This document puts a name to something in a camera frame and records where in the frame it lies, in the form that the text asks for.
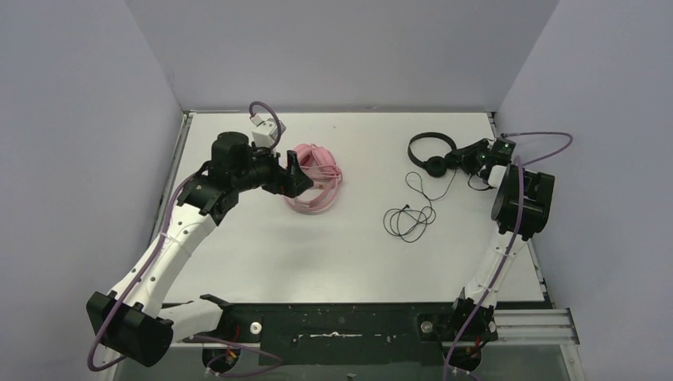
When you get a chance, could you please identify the pink over-ear headphones with cable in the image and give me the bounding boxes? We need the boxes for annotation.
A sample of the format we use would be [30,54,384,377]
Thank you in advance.
[285,144,344,214]

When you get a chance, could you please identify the black on-ear headphones with cable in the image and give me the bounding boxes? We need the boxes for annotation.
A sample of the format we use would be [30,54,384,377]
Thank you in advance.
[383,132,460,244]

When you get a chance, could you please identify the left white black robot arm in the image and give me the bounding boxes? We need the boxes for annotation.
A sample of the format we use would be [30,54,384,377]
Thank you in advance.
[86,132,313,371]

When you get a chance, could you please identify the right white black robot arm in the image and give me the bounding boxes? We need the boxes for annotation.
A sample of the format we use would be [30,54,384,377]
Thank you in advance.
[446,136,556,339]

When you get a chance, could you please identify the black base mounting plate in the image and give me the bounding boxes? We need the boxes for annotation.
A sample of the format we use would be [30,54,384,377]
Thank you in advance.
[129,294,553,369]

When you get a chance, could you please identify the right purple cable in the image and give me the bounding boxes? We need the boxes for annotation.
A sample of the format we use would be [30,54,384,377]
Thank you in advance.
[442,131,574,381]

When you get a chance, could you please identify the purple cable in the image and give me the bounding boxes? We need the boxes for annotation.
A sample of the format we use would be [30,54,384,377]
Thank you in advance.
[442,131,574,381]
[87,101,287,379]

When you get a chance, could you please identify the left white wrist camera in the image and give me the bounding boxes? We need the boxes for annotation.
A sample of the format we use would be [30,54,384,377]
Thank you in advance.
[250,115,287,149]

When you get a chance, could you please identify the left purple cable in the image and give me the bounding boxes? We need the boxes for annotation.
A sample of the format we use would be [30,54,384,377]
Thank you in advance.
[87,101,287,379]

